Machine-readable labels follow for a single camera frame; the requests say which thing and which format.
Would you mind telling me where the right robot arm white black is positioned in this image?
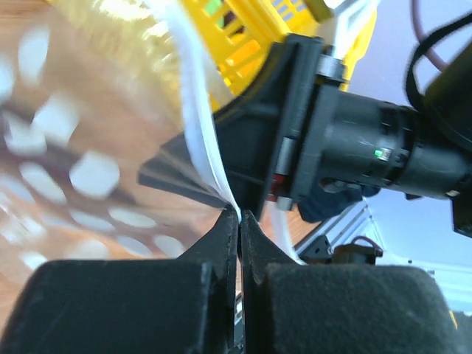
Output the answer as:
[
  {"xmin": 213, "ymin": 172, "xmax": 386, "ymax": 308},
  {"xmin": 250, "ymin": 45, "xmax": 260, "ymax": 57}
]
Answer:
[{"xmin": 209, "ymin": 34, "xmax": 471, "ymax": 236}]

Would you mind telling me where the clear polka dot zip bag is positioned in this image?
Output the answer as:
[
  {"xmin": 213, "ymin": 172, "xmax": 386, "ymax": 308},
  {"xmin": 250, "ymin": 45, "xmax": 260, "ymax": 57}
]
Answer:
[{"xmin": 1, "ymin": 2, "xmax": 228, "ymax": 282}]

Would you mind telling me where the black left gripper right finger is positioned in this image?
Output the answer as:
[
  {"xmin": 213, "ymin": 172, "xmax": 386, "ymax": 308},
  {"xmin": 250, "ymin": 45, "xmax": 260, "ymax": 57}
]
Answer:
[{"xmin": 240, "ymin": 211, "xmax": 459, "ymax": 353}]

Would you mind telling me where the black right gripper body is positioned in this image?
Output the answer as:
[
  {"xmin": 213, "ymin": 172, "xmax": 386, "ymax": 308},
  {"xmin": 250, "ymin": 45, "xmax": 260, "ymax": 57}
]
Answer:
[{"xmin": 265, "ymin": 34, "xmax": 413, "ymax": 203}]

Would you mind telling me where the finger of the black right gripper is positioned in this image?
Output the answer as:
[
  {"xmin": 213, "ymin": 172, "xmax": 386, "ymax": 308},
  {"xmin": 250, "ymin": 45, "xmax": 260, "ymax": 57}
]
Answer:
[
  {"xmin": 137, "ymin": 106, "xmax": 280, "ymax": 218},
  {"xmin": 213, "ymin": 43, "xmax": 291, "ymax": 122}
]

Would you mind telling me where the yellow plastic basket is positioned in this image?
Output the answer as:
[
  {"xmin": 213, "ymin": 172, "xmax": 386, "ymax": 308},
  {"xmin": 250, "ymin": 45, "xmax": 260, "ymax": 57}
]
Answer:
[{"xmin": 47, "ymin": 0, "xmax": 378, "ymax": 111}]

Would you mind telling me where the dark navy cloth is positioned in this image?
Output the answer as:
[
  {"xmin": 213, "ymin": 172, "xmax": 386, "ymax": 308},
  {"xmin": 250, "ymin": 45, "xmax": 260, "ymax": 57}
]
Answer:
[{"xmin": 297, "ymin": 180, "xmax": 381, "ymax": 223}]

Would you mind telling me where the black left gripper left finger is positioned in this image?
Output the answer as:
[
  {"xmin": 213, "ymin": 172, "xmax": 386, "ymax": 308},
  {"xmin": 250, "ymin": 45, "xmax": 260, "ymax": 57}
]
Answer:
[{"xmin": 1, "ymin": 208, "xmax": 239, "ymax": 353}]

